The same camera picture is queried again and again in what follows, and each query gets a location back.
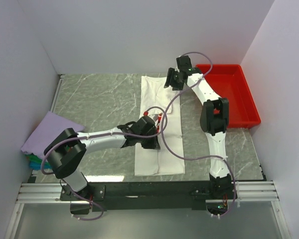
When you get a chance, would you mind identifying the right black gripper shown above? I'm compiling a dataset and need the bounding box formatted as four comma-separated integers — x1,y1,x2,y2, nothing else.
163,68,184,92

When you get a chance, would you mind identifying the white t-shirt red print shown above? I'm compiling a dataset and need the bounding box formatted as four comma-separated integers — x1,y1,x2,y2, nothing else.
135,76,185,176

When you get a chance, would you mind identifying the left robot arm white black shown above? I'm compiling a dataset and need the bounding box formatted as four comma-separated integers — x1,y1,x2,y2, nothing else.
44,116,160,200

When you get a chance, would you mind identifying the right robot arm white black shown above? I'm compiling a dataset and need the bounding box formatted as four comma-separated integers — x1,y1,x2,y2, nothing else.
164,55,231,199

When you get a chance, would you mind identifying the red plastic bin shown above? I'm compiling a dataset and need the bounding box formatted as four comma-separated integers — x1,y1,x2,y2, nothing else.
193,64,261,128

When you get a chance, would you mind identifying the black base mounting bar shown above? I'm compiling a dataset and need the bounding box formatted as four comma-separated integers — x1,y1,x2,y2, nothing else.
60,181,237,215

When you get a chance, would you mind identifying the folded lavender t-shirt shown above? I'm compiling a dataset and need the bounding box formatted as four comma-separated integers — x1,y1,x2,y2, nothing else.
21,111,85,159

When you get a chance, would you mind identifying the folded green t-shirt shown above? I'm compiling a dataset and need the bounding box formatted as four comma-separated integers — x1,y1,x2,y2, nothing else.
25,154,42,164

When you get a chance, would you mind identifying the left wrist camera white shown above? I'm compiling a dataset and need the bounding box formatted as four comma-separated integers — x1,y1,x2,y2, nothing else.
143,111,159,121

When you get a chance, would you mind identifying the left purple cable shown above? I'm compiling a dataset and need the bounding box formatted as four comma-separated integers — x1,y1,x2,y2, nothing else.
40,106,168,221

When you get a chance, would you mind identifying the purple cable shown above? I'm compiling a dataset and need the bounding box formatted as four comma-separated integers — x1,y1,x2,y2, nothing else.
160,51,240,220
40,106,168,221

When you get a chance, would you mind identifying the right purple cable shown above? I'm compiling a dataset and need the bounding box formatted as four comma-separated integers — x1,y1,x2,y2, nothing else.
160,51,240,220

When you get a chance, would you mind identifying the aluminium rail frame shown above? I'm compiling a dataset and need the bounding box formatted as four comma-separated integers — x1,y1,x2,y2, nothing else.
5,181,291,239

